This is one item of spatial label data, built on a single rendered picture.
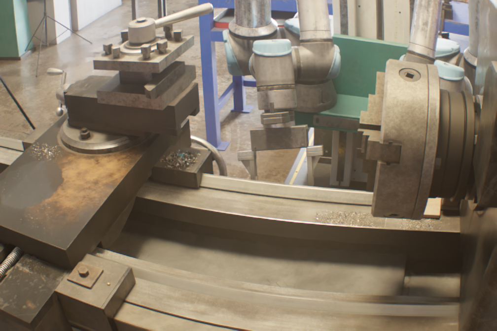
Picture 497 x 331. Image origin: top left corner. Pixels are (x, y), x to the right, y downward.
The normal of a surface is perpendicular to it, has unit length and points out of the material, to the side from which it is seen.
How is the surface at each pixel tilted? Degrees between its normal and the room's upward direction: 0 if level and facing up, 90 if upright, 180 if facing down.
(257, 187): 45
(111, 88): 0
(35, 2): 90
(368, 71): 90
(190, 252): 8
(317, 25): 69
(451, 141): 57
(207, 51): 90
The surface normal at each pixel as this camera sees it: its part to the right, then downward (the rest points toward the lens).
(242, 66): 0.11, 0.66
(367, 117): -0.22, -0.37
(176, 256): 0.08, -0.81
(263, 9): 0.53, 0.50
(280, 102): 0.08, 0.04
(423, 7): -0.62, 0.02
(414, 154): -0.29, 0.14
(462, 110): -0.15, -0.64
